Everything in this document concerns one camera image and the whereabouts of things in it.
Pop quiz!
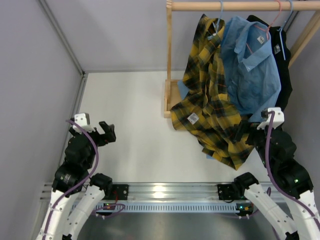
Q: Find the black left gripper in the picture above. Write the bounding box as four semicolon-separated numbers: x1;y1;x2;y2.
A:
70;120;116;169

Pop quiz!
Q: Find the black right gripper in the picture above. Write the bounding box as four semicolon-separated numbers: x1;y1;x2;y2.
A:
233;119;280;169

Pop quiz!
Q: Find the yellow plaid flannel shirt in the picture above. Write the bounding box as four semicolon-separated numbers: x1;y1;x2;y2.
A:
170;14;253;170

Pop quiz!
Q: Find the light blue wire hanger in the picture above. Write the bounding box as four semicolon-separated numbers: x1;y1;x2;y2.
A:
212;0;224;35

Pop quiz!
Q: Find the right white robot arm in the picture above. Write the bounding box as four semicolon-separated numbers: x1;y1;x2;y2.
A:
232;120;320;240

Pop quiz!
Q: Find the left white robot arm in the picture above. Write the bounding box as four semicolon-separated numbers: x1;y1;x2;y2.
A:
36;118;116;240

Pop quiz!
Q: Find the light blue shirt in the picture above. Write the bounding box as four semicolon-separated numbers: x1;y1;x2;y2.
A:
177;15;282;123

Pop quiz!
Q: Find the wooden clothes rack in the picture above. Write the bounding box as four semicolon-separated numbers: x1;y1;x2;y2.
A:
164;0;320;120

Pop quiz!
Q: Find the black garment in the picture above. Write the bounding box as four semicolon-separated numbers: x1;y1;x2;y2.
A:
246;14;293;113

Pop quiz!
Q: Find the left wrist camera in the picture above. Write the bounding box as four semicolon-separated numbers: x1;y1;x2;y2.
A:
74;112;95;133

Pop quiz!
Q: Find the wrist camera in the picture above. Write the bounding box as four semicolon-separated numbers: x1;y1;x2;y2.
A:
74;112;95;133
256;107;285;130

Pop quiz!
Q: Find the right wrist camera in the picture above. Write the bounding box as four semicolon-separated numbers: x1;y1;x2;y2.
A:
256;107;285;130

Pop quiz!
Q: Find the aluminium mounting rail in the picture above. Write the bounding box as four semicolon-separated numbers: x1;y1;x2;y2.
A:
41;181;287;202

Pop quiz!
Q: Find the slotted cable duct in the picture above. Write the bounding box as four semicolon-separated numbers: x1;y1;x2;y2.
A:
93;202;253;214

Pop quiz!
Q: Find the pink wire hanger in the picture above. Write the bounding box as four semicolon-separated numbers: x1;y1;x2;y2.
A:
246;15;286;55

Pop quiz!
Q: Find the aluminium frame post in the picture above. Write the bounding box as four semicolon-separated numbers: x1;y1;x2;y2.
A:
36;0;85;77

